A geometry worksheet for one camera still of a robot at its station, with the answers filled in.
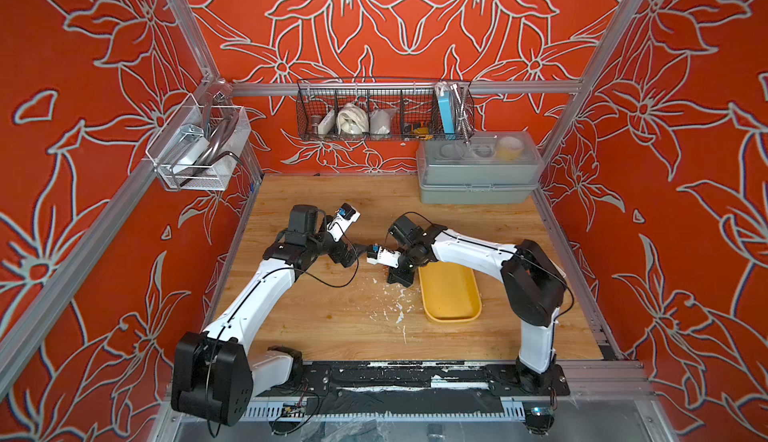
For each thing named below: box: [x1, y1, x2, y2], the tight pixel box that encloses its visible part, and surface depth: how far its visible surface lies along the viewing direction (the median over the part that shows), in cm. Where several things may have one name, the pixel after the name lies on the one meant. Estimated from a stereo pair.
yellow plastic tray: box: [418, 261, 483, 323], surface depth 90 cm
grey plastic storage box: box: [416, 131, 545, 205], surface depth 104 cm
